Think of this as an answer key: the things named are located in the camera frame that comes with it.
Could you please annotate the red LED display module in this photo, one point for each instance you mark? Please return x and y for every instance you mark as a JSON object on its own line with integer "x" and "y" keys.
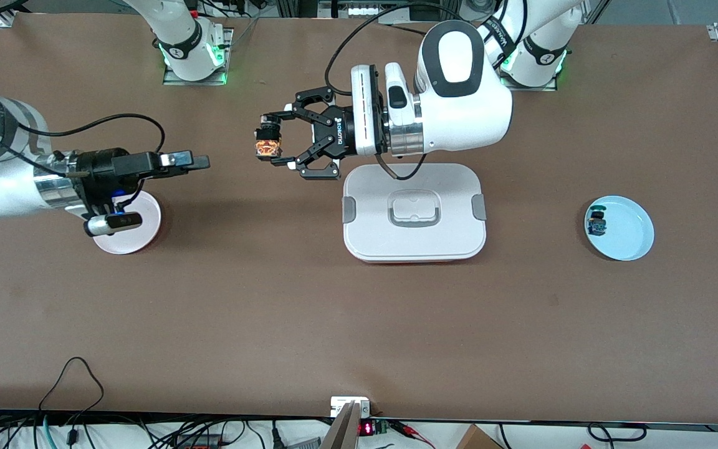
{"x": 366, "y": 429}

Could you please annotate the white lunch box grey latches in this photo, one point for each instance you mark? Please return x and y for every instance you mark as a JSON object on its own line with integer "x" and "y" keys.
{"x": 371, "y": 199}

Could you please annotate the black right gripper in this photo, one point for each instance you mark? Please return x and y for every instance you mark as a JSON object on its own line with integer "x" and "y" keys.
{"x": 98, "y": 169}

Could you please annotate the white metal edge box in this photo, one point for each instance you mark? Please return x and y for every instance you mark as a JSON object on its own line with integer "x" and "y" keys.
{"x": 340, "y": 405}

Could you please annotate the brown cardboard box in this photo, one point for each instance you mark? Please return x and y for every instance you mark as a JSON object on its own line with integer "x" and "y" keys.
{"x": 474, "y": 439}

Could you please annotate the grey power adapter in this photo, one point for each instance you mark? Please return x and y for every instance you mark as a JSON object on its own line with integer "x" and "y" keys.
{"x": 306, "y": 444}

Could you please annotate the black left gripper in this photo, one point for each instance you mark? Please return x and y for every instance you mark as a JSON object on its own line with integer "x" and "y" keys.
{"x": 334, "y": 132}

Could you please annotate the metal corner bracket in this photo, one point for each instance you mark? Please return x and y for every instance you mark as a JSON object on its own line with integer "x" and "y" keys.
{"x": 6, "y": 20}

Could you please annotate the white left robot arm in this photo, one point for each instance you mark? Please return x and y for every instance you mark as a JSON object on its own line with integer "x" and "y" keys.
{"x": 459, "y": 112}

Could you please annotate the aluminium bar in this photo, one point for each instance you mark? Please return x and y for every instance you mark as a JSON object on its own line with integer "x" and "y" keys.
{"x": 341, "y": 433}

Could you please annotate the light blue round plate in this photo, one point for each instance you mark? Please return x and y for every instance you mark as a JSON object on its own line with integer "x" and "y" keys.
{"x": 630, "y": 227}

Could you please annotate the silver lit device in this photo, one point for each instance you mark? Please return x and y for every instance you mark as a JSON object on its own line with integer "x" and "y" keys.
{"x": 362, "y": 9}

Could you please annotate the red clip lead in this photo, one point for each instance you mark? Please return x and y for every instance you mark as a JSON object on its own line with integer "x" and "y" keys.
{"x": 412, "y": 433}

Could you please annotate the pink round plate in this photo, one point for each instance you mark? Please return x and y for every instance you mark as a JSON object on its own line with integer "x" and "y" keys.
{"x": 141, "y": 234}

